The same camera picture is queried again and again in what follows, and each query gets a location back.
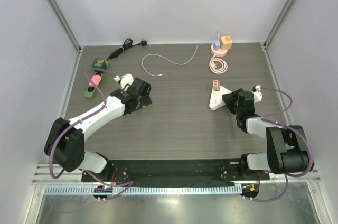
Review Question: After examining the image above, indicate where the white triangular power strip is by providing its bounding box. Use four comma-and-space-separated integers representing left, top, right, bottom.
209, 86, 231, 111

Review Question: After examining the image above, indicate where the dusty pink usb charger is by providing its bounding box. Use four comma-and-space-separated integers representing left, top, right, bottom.
212, 80, 221, 91

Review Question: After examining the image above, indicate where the round pink power socket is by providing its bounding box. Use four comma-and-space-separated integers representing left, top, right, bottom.
210, 44, 228, 58

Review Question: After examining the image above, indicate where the white usb charging cable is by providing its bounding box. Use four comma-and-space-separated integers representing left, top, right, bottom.
142, 30, 221, 78

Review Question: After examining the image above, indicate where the orange cube socket adapter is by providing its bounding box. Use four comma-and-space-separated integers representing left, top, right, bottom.
220, 35, 233, 51

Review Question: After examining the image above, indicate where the light blue usb charger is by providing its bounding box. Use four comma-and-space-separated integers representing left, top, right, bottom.
213, 40, 220, 51

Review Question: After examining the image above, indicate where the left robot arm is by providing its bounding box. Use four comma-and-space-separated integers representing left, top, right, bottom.
44, 74, 152, 182

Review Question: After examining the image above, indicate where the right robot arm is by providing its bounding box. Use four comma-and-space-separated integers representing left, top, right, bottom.
222, 85, 314, 180

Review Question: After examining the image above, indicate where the dark green cube adapter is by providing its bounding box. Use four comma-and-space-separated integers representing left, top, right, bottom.
92, 59, 107, 70

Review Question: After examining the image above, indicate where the green power strip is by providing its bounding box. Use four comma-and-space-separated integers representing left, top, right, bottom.
84, 59, 109, 99

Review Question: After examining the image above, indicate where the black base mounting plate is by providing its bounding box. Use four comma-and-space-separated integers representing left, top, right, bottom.
94, 158, 269, 188

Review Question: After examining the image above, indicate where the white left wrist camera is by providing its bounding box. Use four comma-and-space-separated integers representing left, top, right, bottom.
114, 73, 134, 89

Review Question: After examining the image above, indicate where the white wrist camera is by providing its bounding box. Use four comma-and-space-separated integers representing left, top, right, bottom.
252, 85, 262, 104
114, 73, 134, 89

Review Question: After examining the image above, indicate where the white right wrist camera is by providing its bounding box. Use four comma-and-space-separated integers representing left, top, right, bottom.
252, 85, 262, 104

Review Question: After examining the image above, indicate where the coiled pink power cord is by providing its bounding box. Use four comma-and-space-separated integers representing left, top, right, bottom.
208, 54, 229, 74

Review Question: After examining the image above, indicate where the black power cable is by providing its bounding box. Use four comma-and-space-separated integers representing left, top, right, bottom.
106, 38, 149, 61

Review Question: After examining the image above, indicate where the slotted cable duct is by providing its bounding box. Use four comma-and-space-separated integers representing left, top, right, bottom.
44, 184, 242, 196

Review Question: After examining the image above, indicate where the aluminium front rail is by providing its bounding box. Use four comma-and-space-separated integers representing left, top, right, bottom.
32, 161, 322, 185

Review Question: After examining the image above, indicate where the right aluminium frame post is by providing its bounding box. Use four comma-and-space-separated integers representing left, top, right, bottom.
262, 0, 296, 50

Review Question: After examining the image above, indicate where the aluminium frame post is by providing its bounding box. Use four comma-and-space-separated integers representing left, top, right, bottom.
47, 0, 81, 53
262, 0, 296, 50

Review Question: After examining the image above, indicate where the left aluminium frame post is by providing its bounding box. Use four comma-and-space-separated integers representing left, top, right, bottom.
47, 0, 81, 53

